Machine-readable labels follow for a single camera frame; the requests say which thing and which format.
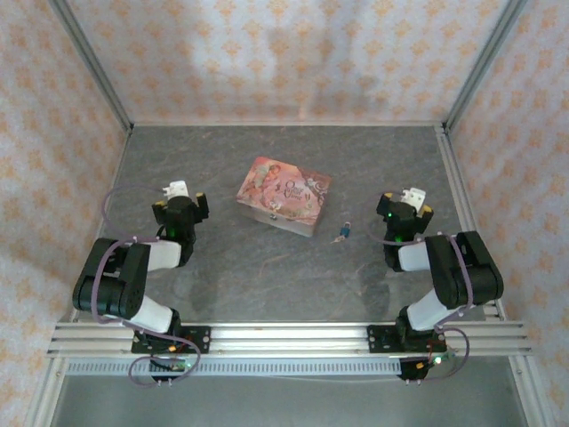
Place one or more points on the small blue padlock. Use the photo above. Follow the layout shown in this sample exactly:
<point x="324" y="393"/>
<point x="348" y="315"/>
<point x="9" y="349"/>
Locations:
<point x="345" y="230"/>

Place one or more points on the pink printed tin box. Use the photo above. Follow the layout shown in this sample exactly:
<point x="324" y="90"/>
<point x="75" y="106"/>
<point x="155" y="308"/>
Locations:
<point x="284" y="191"/>

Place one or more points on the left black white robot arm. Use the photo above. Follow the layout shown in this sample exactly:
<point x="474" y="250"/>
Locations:
<point x="111" y="293"/>

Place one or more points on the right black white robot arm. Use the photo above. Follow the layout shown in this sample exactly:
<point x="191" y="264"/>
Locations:
<point x="480" y="284"/>

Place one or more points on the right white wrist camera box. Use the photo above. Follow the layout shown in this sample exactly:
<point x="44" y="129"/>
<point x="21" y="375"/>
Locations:
<point x="413" y="195"/>

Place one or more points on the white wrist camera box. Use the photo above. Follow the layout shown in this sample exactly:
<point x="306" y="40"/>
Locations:
<point x="413" y="195"/>
<point x="178" y="189"/>

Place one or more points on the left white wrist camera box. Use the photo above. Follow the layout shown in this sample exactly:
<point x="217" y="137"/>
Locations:
<point x="178" y="189"/>

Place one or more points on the aluminium side frame rail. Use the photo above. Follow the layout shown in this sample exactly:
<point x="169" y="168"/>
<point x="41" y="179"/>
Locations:
<point x="453" y="178"/>

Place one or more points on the thin aluminium side edge rail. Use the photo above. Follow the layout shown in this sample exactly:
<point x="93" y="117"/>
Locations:
<point x="114" y="178"/>

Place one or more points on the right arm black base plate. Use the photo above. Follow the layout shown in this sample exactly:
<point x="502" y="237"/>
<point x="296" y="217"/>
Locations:
<point x="382" y="340"/>

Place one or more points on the aluminium rear frame rail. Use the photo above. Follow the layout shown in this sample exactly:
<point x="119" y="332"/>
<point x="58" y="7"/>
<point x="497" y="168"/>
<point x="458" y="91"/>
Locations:
<point x="289" y="123"/>

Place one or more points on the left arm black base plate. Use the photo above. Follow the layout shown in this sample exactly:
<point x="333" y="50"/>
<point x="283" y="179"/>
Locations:
<point x="202" y="340"/>

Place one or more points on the right black controller bracket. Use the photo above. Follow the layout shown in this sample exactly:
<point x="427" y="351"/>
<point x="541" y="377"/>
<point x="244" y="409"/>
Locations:
<point x="411" y="371"/>

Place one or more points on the black controller bracket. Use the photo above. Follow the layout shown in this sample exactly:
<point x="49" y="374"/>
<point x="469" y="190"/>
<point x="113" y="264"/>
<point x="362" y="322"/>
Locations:
<point x="411" y="371"/>
<point x="166" y="367"/>

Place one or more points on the left black controller bracket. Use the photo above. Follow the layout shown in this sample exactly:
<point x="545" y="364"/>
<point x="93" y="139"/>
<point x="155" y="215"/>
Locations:
<point x="166" y="367"/>

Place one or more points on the wide aluminium mounting rail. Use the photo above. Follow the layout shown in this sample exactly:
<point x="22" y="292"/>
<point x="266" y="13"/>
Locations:
<point x="289" y="340"/>

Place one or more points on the aluminium upright frame post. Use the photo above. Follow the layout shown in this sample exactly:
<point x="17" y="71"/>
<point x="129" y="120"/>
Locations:
<point x="93" y="66"/>
<point x="484" y="62"/>

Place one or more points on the aluminium lower frame leg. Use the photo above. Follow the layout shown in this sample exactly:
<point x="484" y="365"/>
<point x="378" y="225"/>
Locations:
<point x="46" y="391"/>
<point x="526" y="391"/>

